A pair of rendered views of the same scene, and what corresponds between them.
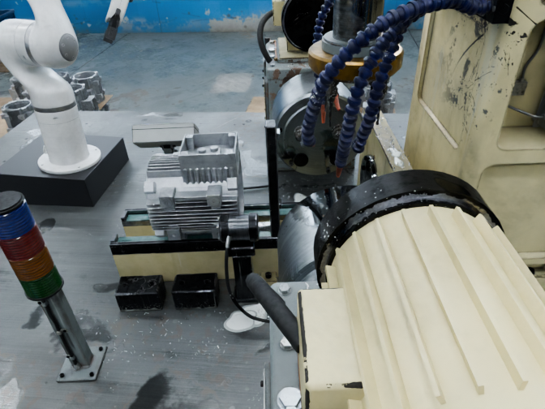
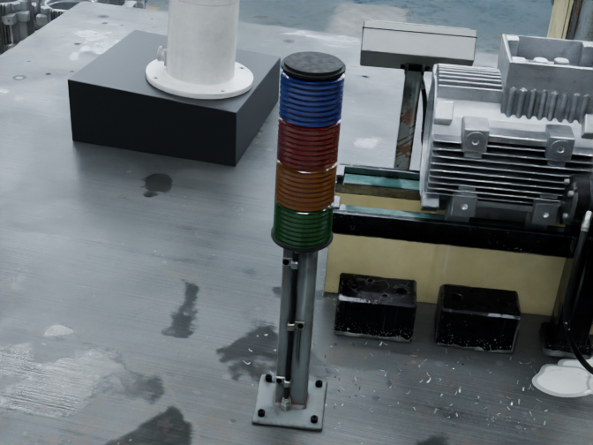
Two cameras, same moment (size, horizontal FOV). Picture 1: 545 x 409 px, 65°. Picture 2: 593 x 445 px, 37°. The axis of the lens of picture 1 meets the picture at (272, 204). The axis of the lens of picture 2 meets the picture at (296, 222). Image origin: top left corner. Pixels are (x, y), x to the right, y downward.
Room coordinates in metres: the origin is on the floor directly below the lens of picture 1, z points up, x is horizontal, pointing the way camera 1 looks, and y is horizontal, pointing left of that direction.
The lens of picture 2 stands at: (-0.24, 0.36, 1.52)
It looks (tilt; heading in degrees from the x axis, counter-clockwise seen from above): 31 degrees down; 4
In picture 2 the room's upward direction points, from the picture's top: 4 degrees clockwise
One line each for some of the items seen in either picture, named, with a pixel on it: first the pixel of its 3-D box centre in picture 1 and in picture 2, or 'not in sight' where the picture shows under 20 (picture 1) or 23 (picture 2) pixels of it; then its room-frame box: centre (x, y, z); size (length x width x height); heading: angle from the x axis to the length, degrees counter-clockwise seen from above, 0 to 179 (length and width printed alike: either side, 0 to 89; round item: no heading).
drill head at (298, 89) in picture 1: (314, 114); not in sight; (1.19, -0.14, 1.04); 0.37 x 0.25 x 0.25; 179
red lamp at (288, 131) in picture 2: (20, 238); (308, 136); (0.54, 0.41, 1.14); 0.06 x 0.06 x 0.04
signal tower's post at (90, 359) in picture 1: (49, 295); (300, 252); (0.54, 0.41, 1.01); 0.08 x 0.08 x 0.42; 89
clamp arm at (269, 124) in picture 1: (272, 182); not in sight; (0.70, 0.00, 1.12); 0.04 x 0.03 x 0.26; 89
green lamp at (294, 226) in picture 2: (40, 277); (303, 216); (0.54, 0.41, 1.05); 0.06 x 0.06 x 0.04
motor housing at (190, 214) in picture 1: (199, 193); (504, 143); (0.84, 0.17, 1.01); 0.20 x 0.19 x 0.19; 90
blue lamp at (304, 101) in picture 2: (9, 217); (311, 93); (0.54, 0.41, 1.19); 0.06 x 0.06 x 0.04
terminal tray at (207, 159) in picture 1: (210, 157); (549, 79); (0.84, 0.13, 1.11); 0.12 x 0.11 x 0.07; 90
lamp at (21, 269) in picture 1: (30, 259); (305, 177); (0.54, 0.41, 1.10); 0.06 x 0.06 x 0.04
